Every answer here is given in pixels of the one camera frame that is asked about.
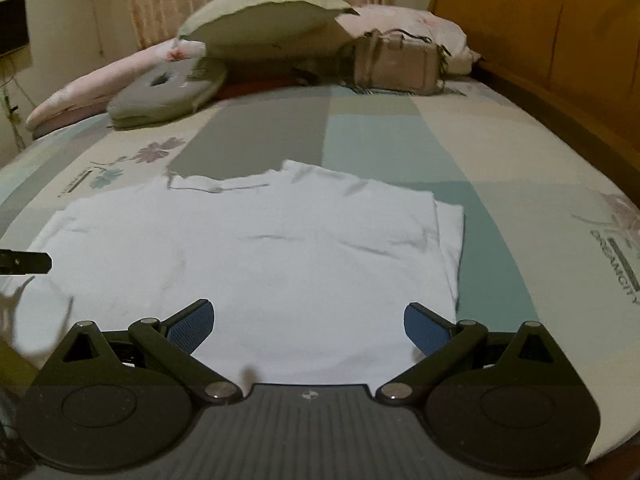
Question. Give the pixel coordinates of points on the pink leather handbag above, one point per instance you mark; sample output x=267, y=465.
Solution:
x=395, y=65

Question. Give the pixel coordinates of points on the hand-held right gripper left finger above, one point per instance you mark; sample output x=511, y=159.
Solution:
x=192, y=325

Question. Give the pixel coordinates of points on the wooden headboard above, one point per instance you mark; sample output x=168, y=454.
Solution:
x=550, y=35

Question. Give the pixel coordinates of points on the black wall television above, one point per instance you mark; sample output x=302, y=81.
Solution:
x=11, y=25

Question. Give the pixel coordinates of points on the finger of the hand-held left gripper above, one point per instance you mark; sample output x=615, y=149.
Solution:
x=25, y=262

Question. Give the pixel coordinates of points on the grey donut cushion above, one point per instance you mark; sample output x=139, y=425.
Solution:
x=165, y=95

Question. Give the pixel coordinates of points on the pink floral bolster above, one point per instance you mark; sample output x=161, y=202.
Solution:
x=85, y=90

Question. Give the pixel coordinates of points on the white printed t-shirt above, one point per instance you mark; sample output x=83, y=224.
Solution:
x=275, y=260

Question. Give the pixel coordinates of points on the pale green pillow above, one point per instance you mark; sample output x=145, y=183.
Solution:
x=270, y=20

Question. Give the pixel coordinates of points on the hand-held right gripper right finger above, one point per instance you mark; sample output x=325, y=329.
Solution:
x=425, y=327

